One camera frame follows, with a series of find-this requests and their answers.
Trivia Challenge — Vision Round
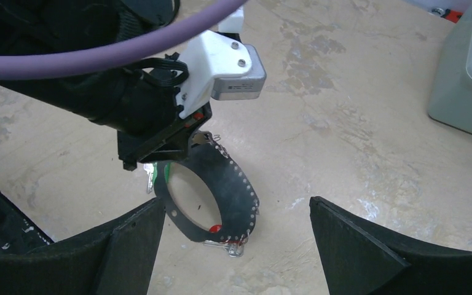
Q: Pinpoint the translucent green storage box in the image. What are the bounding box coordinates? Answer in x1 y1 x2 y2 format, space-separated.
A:
427 4 472 134

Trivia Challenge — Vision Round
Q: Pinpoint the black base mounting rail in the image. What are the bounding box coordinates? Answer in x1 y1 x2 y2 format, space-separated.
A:
0 192 53 255

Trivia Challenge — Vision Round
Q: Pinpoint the red key tag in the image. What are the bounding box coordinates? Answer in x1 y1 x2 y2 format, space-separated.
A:
208 224 222 234

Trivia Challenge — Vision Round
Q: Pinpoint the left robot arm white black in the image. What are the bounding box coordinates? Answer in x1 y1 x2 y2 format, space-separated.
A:
0 1 242 171

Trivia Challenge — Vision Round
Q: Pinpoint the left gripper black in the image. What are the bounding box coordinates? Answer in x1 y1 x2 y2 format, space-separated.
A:
117 103 213 171

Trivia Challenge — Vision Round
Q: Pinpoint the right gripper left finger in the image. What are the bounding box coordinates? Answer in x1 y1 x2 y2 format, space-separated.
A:
0 198 165 294

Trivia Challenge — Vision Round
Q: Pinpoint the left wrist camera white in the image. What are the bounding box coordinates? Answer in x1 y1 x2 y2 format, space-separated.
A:
176 6 267 119

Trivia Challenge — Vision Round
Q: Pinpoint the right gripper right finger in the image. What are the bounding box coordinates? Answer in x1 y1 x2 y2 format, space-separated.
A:
309 196 472 294

